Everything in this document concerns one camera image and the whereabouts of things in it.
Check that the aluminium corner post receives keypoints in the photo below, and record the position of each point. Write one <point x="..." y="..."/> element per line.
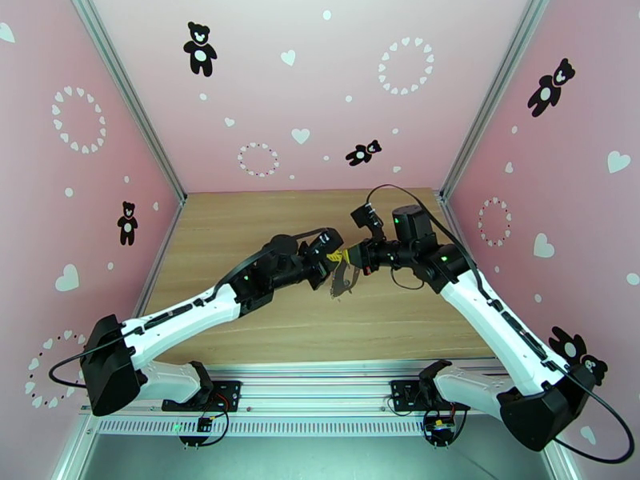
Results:
<point x="127" y="88"/>
<point x="497" y="88"/>

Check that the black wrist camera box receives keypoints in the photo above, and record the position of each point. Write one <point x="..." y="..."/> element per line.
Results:
<point x="325" y="243"/>
<point x="367" y="221"/>

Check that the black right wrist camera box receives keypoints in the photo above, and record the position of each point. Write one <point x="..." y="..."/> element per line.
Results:
<point x="367" y="221"/>

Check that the perforated metal strip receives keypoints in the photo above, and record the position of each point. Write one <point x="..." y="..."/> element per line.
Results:
<point x="300" y="427"/>

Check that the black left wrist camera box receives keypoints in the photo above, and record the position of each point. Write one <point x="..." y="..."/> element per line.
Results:
<point x="325" y="243"/>

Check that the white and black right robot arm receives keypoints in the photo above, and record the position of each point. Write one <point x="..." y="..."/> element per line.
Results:
<point x="500" y="333"/>

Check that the black board with yellow connector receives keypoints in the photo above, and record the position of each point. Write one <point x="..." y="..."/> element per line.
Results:
<point x="440" y="426"/>

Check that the aluminium front rail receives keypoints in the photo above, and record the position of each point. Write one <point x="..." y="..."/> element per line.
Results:
<point x="320" y="388"/>

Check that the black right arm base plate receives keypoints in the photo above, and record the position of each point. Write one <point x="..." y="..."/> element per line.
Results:
<point x="400" y="393"/>

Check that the small black circuit board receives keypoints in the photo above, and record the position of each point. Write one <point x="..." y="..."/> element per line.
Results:
<point x="204" y="424"/>

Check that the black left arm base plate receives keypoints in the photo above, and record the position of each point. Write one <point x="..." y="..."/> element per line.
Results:
<point x="230" y="393"/>

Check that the aluminium frame leg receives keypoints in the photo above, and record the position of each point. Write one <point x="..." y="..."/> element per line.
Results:
<point x="75" y="453"/>
<point x="562" y="468"/>

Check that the grey metal panel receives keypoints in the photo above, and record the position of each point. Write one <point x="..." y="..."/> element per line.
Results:
<point x="320" y="458"/>

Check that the aluminium side rail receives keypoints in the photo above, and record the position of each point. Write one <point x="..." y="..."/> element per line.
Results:
<point x="164" y="246"/>

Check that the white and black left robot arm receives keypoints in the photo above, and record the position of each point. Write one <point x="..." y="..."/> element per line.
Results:
<point x="175" y="318"/>

